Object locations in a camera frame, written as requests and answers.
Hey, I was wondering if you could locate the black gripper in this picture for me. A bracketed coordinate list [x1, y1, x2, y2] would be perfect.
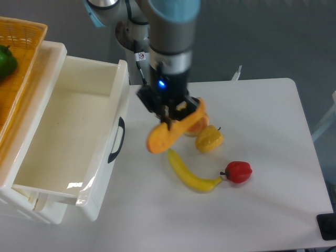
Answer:
[137, 70, 199, 130]

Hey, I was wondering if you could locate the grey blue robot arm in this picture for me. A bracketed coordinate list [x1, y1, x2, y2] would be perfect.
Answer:
[84, 1, 201, 128]

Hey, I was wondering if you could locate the round knotted bread roll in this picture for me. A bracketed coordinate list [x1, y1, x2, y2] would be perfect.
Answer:
[184, 113, 210, 137]

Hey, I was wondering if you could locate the open white upper drawer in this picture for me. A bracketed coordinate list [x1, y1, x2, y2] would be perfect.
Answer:
[25, 56, 129, 221]

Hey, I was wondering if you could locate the white drawer cabinet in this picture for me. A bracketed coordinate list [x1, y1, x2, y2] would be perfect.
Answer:
[1, 41, 67, 224]

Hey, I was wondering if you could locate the yellow bell pepper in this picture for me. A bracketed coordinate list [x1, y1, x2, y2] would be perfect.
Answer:
[195, 125, 224, 153]

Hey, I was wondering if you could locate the yellow banana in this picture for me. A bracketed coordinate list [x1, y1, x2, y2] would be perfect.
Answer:
[167, 149, 222, 193]

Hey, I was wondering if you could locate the red bell pepper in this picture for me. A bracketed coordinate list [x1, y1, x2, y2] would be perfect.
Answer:
[220, 161, 253, 184]

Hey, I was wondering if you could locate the yellow plastic basket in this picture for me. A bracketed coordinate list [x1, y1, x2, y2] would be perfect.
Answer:
[1, 17, 48, 143]

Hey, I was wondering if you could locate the green bell pepper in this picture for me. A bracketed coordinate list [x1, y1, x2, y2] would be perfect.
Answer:
[0, 45, 17, 79]

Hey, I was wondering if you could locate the black device at edge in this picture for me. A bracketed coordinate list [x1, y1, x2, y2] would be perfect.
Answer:
[317, 213, 335, 240]

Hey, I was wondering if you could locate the dark blue drawer handle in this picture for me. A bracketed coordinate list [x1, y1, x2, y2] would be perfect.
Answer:
[108, 117, 125, 164]

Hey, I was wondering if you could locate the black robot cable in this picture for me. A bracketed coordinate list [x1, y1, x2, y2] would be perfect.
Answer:
[133, 39, 149, 85]

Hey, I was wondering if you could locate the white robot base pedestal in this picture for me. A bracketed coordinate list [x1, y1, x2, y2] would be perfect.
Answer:
[115, 19, 165, 88]

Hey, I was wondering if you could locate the white frame at right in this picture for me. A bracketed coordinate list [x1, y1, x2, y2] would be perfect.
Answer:
[311, 91, 335, 142]

